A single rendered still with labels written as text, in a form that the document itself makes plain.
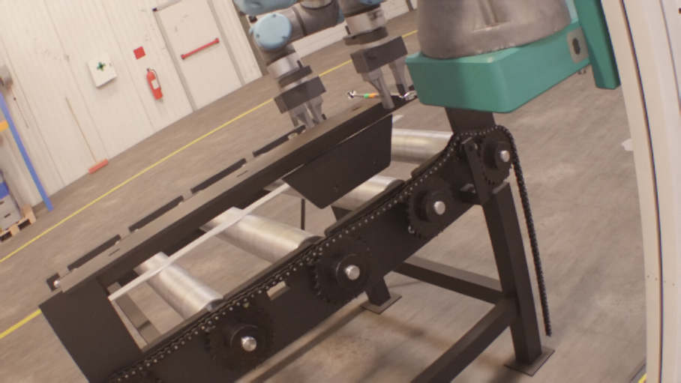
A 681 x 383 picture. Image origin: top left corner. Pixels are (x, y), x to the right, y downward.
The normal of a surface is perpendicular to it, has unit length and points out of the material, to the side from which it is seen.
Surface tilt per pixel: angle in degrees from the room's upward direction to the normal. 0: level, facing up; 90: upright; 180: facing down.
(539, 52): 90
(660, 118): 90
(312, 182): 90
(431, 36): 70
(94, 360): 90
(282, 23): 79
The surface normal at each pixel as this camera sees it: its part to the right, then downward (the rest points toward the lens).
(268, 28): 0.03, 0.17
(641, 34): -0.82, 0.47
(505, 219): 0.54, 0.12
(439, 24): -0.85, 0.16
